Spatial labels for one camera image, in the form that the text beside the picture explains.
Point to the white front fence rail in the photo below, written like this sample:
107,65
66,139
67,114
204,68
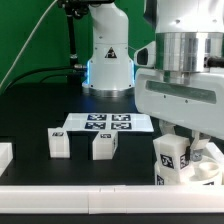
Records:
111,199

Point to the black camera stand pole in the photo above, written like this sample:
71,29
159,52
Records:
74,9

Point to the white left fence rail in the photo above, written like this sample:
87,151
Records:
6,156

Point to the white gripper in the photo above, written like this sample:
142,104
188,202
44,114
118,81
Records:
197,105

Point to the white right fence rail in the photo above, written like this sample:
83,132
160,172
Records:
216,154

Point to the white marker board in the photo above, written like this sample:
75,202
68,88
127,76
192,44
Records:
108,121

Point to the white fence rail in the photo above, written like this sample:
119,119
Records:
6,156
111,199
216,154

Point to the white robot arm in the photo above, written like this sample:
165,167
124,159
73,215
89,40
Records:
177,78

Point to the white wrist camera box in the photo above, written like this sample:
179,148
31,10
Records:
146,56

